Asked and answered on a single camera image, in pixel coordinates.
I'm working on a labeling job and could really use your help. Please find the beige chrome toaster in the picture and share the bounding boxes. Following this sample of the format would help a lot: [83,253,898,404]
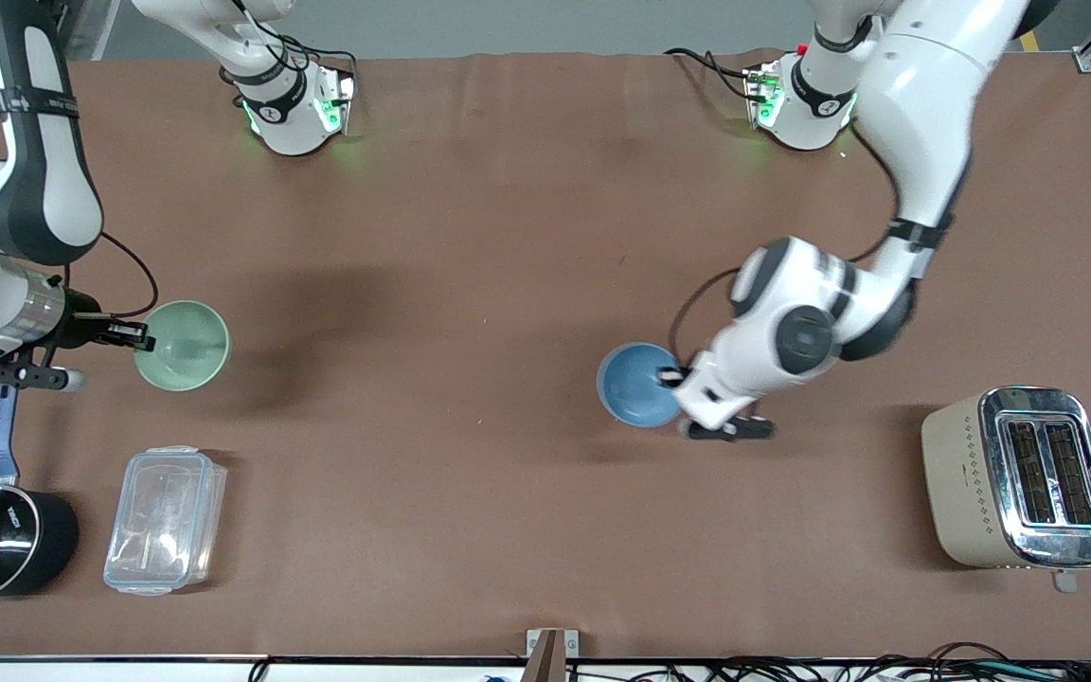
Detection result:
[921,386,1091,594]

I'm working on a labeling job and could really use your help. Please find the metal base connector plate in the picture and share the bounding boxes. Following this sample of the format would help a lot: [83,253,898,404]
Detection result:
[313,66,357,135]
[744,62,785,131]

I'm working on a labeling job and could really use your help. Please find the black saucepan blue handle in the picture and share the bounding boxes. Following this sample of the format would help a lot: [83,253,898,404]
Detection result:
[0,384,80,603]

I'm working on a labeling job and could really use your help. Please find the green ceramic bowl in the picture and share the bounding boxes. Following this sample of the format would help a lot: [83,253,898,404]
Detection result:
[134,300,231,392]

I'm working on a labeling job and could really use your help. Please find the metal table edge bracket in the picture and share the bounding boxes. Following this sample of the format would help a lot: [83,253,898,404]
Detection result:
[526,628,580,682]

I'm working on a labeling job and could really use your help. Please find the black base cable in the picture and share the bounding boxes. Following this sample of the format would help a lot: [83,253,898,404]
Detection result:
[219,33,359,96]
[664,47,757,100]

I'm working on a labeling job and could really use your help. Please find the blue ceramic bowl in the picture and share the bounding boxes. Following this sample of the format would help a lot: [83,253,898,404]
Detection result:
[597,342,689,429]

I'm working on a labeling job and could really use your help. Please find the brown table cover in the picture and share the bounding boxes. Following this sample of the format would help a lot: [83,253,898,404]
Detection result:
[0,52,1091,661]

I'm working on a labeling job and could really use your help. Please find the tangled black cables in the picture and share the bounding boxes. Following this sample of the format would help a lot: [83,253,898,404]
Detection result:
[640,642,1091,682]

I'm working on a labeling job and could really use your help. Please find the clear plastic food container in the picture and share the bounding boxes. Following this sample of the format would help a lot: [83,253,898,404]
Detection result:
[103,446,228,597]

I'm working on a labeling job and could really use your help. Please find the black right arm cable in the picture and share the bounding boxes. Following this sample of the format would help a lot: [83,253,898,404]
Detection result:
[63,230,160,321]

